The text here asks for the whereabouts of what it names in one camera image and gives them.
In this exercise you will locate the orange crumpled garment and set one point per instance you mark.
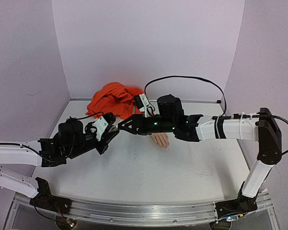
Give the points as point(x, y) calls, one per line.
point(114, 98)

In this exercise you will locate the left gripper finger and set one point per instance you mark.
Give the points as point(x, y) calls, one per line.
point(110, 119)
point(111, 134)

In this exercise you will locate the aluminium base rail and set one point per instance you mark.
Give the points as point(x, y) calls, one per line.
point(80, 214)

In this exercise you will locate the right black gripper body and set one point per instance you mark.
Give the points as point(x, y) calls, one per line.
point(138, 124)

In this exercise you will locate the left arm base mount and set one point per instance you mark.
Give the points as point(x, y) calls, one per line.
point(47, 201)

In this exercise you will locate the mannequin hand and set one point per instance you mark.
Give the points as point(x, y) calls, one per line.
point(161, 140)

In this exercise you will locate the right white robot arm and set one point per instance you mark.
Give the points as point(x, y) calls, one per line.
point(260, 127)

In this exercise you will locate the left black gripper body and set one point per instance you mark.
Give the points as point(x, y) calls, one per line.
point(104, 138)

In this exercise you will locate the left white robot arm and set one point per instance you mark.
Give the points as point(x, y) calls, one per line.
point(72, 140)

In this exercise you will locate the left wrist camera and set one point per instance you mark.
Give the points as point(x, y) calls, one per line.
point(101, 127)

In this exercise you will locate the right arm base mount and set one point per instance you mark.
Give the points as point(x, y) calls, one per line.
point(239, 206)

